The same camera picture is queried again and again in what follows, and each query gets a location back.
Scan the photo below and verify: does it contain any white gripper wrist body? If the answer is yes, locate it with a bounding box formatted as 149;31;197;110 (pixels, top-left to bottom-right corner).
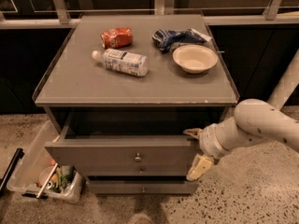
199;124;230;160

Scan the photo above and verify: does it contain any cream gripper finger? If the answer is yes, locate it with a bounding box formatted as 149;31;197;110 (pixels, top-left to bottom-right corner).
186;154;214;181
183;128;203;139

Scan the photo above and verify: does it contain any grey top drawer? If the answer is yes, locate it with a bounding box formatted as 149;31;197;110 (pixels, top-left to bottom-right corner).
44;109;204;176

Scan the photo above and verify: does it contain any grey drawer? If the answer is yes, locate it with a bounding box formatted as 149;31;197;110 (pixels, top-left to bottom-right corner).
77;164;189;176
86;180;198;195
44;109;204;176

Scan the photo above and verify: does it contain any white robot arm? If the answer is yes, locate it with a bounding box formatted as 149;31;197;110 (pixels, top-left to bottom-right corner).
184;50;299;181

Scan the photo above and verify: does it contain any grey drawer cabinet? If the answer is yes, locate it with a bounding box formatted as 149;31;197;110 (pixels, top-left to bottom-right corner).
34;14;239;182

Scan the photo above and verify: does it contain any grey bottom drawer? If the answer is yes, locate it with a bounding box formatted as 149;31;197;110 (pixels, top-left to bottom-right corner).
86;180;198;195

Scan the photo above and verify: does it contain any grey middle drawer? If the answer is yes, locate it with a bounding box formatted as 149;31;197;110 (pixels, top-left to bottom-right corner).
77;164;189;176

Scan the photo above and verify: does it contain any white paper bowl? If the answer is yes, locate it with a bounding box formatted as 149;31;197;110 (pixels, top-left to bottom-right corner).
173;45;218;74

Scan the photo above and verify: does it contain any clear plastic water bottle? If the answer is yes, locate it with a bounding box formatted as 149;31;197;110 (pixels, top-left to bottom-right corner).
92;49;149;77

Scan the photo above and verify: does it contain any blue crumpled snack bag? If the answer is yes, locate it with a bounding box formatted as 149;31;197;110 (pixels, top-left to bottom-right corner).
152;28;212;53

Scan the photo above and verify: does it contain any crushed red soda can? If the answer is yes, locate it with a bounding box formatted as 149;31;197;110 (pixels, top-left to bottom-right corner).
101;27;133;49

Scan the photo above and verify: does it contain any green packet in bin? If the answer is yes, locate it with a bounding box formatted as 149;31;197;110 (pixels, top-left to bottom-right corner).
58;166;75;190

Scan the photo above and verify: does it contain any orange fruit in bin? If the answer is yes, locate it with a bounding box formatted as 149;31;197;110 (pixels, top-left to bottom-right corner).
50;159;56;166

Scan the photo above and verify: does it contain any clear plastic storage bin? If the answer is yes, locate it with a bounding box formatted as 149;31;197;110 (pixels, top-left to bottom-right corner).
7;121;84;203

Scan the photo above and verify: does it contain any black bar on floor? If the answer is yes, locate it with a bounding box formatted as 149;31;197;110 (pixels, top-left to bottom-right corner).
0;147;24;196

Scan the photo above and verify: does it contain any metal railing frame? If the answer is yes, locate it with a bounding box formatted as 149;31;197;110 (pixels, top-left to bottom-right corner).
0;0;299;29

